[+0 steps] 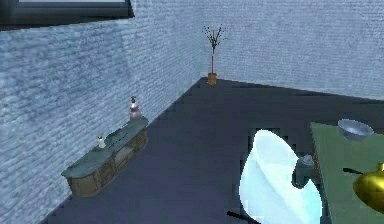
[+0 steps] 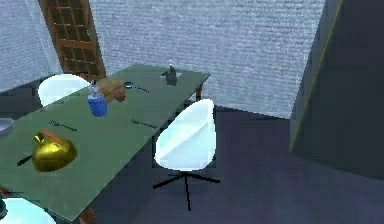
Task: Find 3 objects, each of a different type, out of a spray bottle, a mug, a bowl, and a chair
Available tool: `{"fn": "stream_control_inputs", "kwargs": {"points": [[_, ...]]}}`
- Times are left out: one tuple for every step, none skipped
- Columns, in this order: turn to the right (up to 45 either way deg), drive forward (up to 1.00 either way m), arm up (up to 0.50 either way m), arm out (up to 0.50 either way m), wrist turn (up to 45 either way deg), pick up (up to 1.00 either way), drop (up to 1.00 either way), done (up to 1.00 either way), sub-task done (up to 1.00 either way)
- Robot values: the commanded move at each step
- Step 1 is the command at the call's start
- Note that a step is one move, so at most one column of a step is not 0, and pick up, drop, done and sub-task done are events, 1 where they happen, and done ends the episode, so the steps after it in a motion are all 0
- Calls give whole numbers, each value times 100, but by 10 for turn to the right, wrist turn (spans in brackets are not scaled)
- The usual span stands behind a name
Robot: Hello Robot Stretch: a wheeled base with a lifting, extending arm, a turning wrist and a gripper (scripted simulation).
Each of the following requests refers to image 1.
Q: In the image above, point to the grey bowl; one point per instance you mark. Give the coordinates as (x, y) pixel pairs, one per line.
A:
(354, 130)

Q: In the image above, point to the wooden sideboard green top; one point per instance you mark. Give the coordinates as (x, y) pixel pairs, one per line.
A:
(100, 166)

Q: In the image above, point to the golden kettle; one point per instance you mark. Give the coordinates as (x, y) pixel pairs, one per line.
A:
(370, 190)

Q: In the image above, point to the bare house plant orange pot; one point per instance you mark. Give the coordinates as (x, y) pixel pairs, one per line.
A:
(212, 78)

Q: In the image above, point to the black knife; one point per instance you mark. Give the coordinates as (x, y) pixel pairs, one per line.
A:
(351, 171)

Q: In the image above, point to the green table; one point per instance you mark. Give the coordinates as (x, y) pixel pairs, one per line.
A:
(336, 186)

